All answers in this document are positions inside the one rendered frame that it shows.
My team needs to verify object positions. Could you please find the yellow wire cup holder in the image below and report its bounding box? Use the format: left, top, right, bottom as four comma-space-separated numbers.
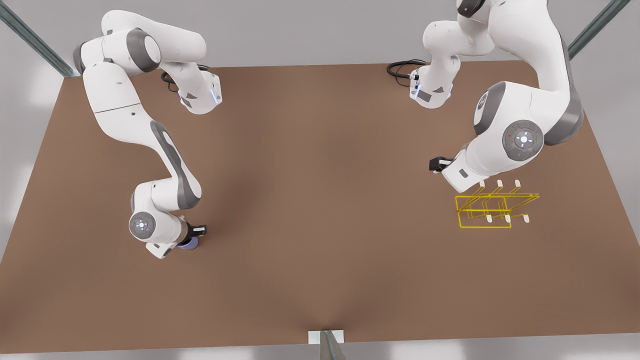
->
455, 179, 541, 230

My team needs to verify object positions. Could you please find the silver frame post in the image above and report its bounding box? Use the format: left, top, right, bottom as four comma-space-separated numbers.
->
566, 0, 632, 61
307, 329, 347, 360
0, 2, 81, 78

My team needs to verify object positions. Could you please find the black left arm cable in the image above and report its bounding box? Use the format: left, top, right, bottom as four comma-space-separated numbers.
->
386, 59, 427, 80

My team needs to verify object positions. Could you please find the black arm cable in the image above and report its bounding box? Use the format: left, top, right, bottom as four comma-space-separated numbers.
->
386, 59, 427, 80
161, 64, 211, 94

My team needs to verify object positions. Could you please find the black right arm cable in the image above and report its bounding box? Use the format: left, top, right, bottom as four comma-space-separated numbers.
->
161, 64, 211, 94

